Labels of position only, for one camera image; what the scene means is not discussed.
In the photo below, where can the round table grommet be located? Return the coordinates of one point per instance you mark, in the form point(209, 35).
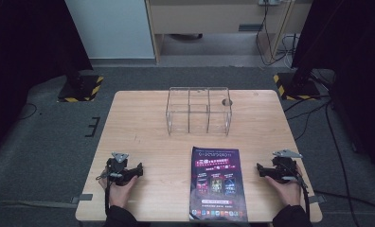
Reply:
point(227, 102)

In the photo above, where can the dark curtain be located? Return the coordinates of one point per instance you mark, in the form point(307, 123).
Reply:
point(24, 63)
point(356, 63)

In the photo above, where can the black stand pole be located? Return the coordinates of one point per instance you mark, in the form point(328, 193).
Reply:
point(73, 74)
point(302, 74)

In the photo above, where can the grey tape piece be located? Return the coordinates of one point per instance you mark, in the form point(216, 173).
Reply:
point(82, 198)
point(316, 199)

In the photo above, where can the person's left hand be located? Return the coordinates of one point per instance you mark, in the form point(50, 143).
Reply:
point(121, 192)

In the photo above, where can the light wooden desk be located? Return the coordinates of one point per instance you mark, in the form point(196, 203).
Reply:
point(204, 17)

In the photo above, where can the striped black stand base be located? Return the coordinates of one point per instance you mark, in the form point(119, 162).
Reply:
point(297, 90)
point(81, 90)

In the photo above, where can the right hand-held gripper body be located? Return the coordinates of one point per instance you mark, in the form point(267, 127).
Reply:
point(282, 168)

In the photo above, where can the white panel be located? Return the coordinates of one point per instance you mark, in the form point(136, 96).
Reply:
point(110, 28)

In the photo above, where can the person's right hand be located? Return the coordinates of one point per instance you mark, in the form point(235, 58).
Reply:
point(286, 190)

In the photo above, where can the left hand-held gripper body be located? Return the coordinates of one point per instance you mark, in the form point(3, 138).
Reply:
point(118, 171)

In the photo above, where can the dark purple book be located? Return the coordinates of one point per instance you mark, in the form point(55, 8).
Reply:
point(217, 186)

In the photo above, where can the clear acrylic organizer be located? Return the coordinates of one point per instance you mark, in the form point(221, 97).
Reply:
point(199, 110)

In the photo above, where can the white power strip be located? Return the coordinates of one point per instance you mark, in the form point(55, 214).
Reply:
point(269, 2)

